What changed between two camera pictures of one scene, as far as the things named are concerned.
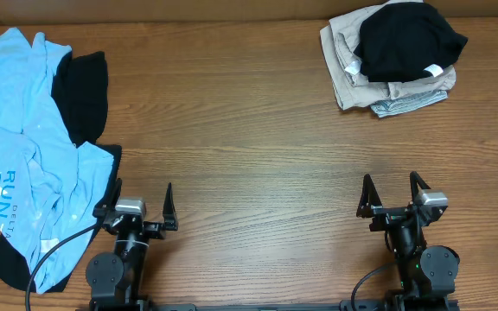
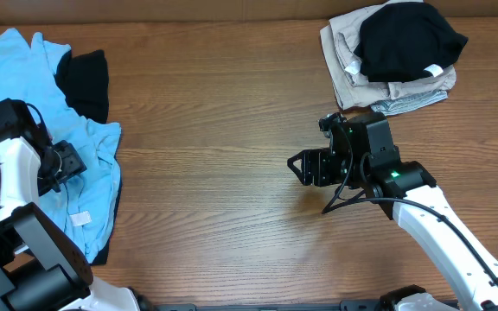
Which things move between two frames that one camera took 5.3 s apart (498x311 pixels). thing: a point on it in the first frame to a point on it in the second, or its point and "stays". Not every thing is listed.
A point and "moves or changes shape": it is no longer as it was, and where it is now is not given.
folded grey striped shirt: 406,103 stays
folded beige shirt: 341,38 stays
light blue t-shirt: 44,189 moves or changes shape
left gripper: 146,225 to 71,160
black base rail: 269,305 stays
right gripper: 372,205 to 322,157
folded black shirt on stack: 402,41 stays
